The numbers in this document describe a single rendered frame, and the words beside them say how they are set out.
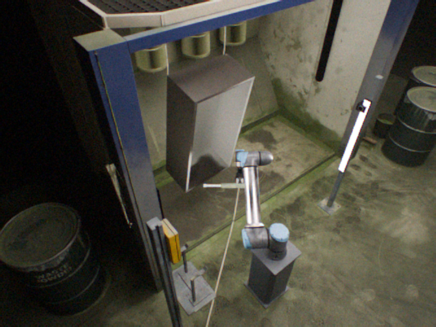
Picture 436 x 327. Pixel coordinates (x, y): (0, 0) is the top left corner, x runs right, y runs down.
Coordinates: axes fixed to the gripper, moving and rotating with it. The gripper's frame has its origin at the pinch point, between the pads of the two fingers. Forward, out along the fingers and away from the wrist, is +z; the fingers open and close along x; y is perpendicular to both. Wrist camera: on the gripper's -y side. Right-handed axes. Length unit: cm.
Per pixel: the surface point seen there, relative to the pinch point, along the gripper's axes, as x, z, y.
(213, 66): 21, -108, -52
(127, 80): 54, -86, -160
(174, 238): 33, -9, -166
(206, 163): 35.9, -19.0, 27.1
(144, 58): 96, -129, 19
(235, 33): 3, -166, 81
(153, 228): 41, -17, -175
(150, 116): 105, -71, 64
